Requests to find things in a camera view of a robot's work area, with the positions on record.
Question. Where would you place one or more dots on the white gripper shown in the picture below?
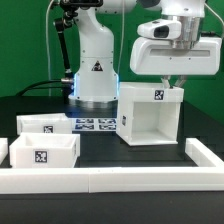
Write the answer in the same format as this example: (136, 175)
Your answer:
(158, 57)

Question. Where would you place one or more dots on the white drawer cabinet box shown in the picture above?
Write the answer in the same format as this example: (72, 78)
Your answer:
(148, 113)

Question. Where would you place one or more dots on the white front drawer tray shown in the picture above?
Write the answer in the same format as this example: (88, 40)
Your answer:
(40, 150)

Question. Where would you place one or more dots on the white drawer tray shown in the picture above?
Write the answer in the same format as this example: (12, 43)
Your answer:
(40, 150)
(44, 123)

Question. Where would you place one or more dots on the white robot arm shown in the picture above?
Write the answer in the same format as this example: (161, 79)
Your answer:
(96, 81)

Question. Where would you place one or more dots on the white rear drawer tray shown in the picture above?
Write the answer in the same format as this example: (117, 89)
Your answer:
(44, 123)

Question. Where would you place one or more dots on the white right fence bar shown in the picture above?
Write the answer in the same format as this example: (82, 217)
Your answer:
(201, 155)

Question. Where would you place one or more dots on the white fence bar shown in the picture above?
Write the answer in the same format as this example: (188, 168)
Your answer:
(201, 155)
(98, 180)
(3, 149)

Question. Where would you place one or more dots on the white front fence bar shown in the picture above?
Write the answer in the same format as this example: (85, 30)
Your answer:
(98, 180)

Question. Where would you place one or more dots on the marker tag sheet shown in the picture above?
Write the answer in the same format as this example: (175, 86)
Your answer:
(93, 124)

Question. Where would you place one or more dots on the white left fence bar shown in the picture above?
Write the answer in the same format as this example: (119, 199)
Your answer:
(3, 149)

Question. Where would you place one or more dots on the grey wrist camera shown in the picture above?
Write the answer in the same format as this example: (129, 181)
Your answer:
(160, 29)

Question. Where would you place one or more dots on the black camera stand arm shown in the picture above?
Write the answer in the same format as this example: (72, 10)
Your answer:
(70, 8)

